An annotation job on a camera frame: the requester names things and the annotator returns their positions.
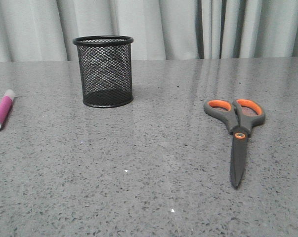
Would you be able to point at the grey and orange scissors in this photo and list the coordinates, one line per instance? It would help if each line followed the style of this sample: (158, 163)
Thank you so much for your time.
(240, 117)

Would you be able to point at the pink and white pen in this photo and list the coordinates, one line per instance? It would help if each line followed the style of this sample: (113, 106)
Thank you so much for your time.
(5, 105)

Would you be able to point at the black mesh pen cup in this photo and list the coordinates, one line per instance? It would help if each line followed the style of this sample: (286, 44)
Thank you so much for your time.
(105, 67)

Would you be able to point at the grey pleated curtain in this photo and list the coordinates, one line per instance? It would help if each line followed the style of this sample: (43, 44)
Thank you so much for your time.
(43, 30)

